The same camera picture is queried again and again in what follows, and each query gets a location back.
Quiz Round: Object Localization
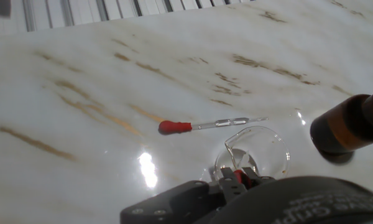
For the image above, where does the glass dropper red bulb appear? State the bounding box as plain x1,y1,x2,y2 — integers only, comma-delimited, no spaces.
158,116,270,136
233,152,252,190

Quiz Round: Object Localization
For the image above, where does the clear glass beaker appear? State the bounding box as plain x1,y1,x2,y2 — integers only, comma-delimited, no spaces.
213,125,291,181

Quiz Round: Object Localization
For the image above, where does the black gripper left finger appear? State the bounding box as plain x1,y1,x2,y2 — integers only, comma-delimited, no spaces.
120,167,248,224

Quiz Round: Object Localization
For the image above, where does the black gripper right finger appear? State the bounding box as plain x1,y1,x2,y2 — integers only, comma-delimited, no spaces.
241,167,276,187

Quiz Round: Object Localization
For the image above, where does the marble pattern sheet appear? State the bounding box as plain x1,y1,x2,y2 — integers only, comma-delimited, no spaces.
0,0,373,224

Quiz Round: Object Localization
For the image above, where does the brown glass bottle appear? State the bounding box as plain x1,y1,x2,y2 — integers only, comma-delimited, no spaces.
310,85,373,156

